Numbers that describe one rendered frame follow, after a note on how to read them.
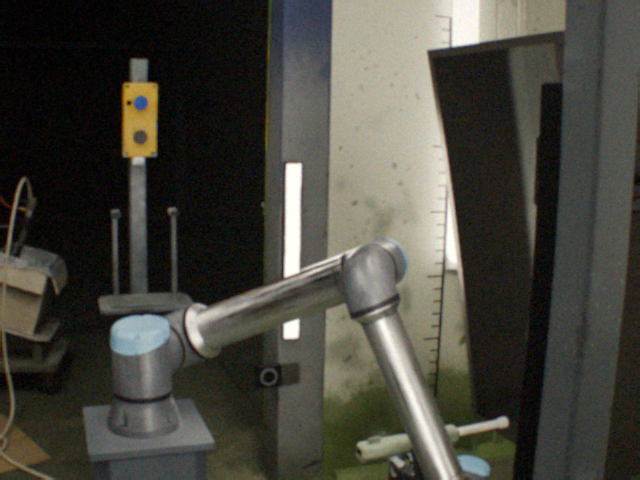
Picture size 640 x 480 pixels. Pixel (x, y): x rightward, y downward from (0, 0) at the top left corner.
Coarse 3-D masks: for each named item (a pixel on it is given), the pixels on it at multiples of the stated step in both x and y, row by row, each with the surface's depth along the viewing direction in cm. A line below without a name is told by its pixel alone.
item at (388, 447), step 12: (504, 420) 207; (456, 432) 200; (468, 432) 203; (360, 444) 192; (372, 444) 192; (384, 444) 192; (396, 444) 193; (408, 444) 194; (360, 456) 191; (372, 456) 191; (384, 456) 193
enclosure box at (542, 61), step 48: (480, 48) 181; (528, 48) 215; (480, 96) 215; (528, 96) 222; (480, 144) 218; (528, 144) 225; (480, 192) 221; (528, 192) 228; (480, 240) 223; (528, 240) 231; (480, 288) 226; (528, 288) 234; (480, 336) 230; (624, 336) 173; (480, 384) 233; (624, 384) 176; (624, 432) 179
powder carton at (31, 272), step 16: (0, 256) 347; (32, 256) 387; (48, 256) 389; (0, 272) 346; (16, 272) 348; (32, 272) 351; (48, 272) 353; (64, 272) 386; (0, 288) 351; (16, 288) 352; (32, 288) 348; (48, 288) 367; (0, 304) 352; (16, 304) 353; (32, 304) 355; (48, 304) 388; (0, 320) 353; (16, 320) 355; (32, 320) 356
